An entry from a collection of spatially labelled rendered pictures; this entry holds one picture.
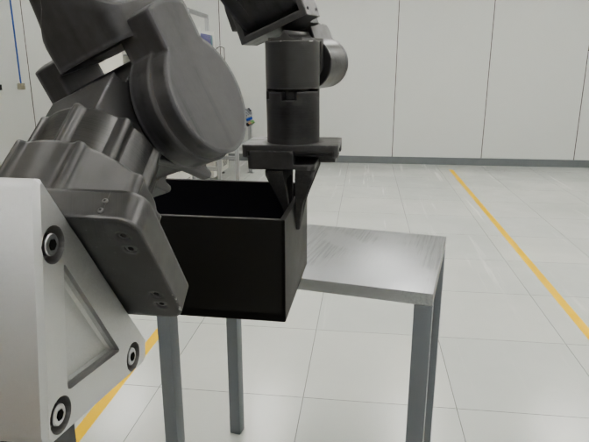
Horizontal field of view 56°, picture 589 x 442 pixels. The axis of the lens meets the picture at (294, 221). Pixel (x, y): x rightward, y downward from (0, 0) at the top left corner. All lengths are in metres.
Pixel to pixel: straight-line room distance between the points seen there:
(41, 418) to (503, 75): 7.78
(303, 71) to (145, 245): 0.36
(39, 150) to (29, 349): 0.10
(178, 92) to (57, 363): 0.16
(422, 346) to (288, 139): 0.81
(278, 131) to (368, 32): 7.18
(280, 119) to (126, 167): 0.31
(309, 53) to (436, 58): 7.22
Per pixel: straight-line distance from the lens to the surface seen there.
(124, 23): 0.35
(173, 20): 0.35
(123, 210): 0.24
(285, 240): 0.55
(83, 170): 0.28
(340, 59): 0.66
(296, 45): 0.57
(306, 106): 0.58
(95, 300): 0.28
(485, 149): 7.97
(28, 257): 0.24
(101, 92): 0.33
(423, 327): 1.27
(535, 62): 8.02
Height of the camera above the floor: 1.27
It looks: 15 degrees down
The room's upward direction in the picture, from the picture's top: straight up
